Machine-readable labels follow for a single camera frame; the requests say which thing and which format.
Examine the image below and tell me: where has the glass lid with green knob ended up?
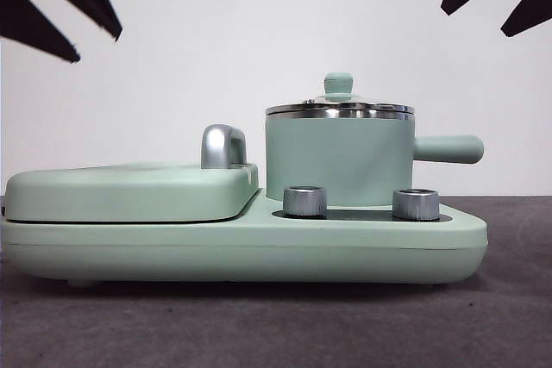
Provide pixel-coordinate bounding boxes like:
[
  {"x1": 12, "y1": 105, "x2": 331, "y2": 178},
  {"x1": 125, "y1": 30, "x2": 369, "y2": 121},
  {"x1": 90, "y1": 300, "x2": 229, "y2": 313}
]
[{"x1": 264, "y1": 72, "x2": 416, "y2": 120}]

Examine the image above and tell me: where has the silver control knob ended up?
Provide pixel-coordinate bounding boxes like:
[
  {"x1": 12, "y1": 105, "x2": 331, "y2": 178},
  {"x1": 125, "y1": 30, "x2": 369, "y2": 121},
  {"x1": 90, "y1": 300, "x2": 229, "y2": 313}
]
[
  {"x1": 391, "y1": 188, "x2": 442, "y2": 221},
  {"x1": 282, "y1": 184, "x2": 328, "y2": 218}
]

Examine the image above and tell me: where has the mint green cooker base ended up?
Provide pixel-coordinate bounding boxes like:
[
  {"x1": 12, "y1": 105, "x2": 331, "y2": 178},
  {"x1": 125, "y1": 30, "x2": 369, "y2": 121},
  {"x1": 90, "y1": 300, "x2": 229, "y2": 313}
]
[{"x1": 0, "y1": 189, "x2": 490, "y2": 290}]

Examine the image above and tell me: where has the mint green cover, silver handle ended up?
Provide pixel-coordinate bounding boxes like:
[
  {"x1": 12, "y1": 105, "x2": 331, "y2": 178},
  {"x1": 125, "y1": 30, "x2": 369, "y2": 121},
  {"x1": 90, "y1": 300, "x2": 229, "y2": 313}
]
[{"x1": 3, "y1": 123, "x2": 260, "y2": 224}]

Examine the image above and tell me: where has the mint green pot with handle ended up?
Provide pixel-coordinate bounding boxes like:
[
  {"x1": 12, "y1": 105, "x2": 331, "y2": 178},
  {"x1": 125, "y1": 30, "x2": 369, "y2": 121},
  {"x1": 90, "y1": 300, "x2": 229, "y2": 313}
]
[{"x1": 264, "y1": 113, "x2": 485, "y2": 209}]

